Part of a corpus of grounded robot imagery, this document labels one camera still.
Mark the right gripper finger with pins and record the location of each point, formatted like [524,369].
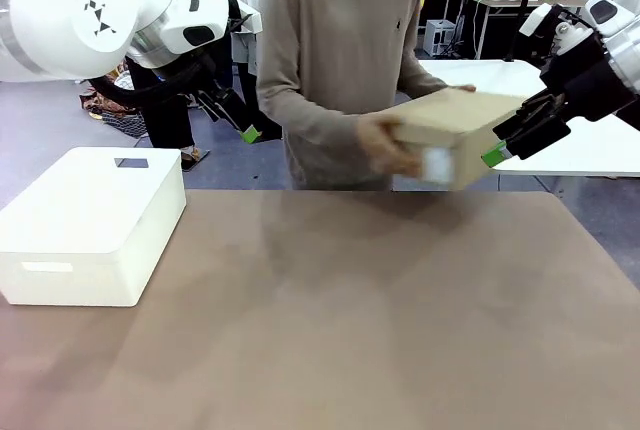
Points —
[535,112]
[540,140]

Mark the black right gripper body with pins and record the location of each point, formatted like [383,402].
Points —
[585,80]

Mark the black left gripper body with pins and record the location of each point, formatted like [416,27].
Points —
[215,102]

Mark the brown cardboard shoe box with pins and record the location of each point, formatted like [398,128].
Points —
[460,120]

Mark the person's left forearm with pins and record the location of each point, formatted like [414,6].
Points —
[425,82]

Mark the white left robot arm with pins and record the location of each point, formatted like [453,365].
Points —
[75,15]

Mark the person's right forearm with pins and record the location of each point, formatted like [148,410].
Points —
[310,125]

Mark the white lidded storage box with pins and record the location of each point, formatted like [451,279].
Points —
[85,210]

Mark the person's left hand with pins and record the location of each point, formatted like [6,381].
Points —
[462,87]

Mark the person's right hand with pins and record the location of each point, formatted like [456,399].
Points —
[385,150]

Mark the person in white jacket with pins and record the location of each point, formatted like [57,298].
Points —
[170,120]

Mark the white table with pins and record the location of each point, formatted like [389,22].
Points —
[600,155]

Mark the black tripod pole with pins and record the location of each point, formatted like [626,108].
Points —
[525,0]

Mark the patterned fabric pile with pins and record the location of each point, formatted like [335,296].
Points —
[112,110]

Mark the person in beige sweater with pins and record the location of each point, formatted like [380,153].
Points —
[330,50]

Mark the background table with robots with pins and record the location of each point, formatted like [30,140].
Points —
[500,2]

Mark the white plastic crate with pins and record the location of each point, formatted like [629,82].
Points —
[440,37]

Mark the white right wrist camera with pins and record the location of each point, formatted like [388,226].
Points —
[537,20]

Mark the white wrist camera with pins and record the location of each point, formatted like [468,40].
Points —
[247,17]
[537,20]

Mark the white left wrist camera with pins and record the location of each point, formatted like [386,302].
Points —
[247,17]

